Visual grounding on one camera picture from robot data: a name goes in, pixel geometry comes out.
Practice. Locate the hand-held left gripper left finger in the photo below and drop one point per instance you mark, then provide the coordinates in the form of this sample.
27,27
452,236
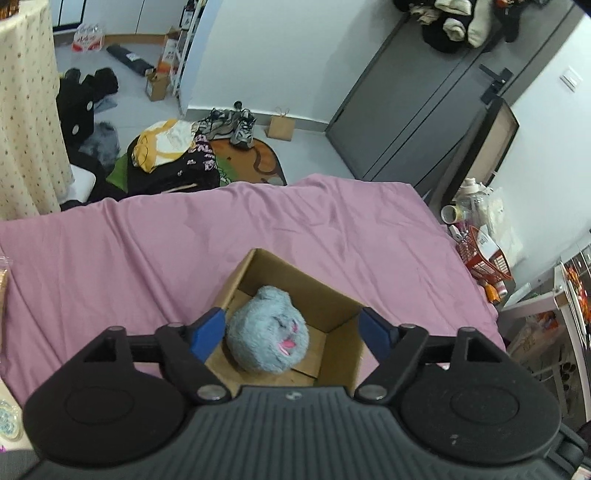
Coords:
208,328

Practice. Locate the grey furry cloth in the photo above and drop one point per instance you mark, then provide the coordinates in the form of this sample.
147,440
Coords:
100,143

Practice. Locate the black and cream hanging clothes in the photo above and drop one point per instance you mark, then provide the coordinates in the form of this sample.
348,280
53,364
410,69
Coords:
455,25

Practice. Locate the pack of water bottles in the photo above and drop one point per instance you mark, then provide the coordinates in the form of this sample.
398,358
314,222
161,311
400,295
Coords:
88,38

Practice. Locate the clear snack packet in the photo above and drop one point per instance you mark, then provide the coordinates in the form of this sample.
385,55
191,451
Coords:
3,286

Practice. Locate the floral tablecloth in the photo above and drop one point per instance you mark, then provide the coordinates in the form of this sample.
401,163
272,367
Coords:
25,115

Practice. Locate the orange and white carton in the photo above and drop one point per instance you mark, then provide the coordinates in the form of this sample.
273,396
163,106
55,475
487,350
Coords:
170,53

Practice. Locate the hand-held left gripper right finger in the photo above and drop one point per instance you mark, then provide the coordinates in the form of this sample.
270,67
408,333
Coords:
372,328

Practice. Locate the white plastic bag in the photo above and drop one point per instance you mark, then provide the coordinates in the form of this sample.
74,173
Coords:
505,226

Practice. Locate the brown snack box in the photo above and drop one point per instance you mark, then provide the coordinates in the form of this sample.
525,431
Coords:
8,7

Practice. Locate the small open cardboard box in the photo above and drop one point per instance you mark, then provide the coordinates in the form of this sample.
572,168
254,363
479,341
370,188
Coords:
158,85

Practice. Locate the brown paper bag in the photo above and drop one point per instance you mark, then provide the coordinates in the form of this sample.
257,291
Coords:
280,127

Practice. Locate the white rack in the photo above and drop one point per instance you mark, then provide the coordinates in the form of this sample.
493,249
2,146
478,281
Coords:
187,50

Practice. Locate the grey door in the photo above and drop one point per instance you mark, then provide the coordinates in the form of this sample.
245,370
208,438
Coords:
415,106

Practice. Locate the red plastic basket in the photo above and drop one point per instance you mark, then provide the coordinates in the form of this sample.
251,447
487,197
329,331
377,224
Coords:
485,258

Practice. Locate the brown orange rug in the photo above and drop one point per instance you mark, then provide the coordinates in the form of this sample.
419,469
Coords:
258,161

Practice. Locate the green mat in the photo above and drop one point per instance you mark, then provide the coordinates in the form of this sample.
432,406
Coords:
119,174

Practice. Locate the black clothes pile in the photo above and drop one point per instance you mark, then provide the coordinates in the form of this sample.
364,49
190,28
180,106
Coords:
81,101

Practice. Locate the leaning brown board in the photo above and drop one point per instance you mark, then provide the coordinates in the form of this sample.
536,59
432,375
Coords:
489,143

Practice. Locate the brown cardboard box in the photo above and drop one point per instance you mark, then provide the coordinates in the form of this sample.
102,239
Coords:
286,279

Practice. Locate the grey sneaker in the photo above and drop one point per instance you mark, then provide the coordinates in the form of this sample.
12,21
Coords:
244,127
214,123

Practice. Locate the long black bag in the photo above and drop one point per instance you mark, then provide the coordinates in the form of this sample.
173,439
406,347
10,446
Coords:
129,59

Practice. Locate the yellow and white bag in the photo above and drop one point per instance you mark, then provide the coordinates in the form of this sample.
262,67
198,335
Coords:
159,145

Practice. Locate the blue-grey plush toy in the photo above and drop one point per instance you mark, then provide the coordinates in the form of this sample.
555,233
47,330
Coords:
263,330

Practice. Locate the pink bed sheet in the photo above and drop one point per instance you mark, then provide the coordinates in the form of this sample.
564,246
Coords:
138,258

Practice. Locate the clear plastic bottle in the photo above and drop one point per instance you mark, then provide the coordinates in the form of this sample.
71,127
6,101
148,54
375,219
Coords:
471,196

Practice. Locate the white light switch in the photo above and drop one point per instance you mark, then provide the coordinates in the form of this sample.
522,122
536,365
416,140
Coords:
570,78

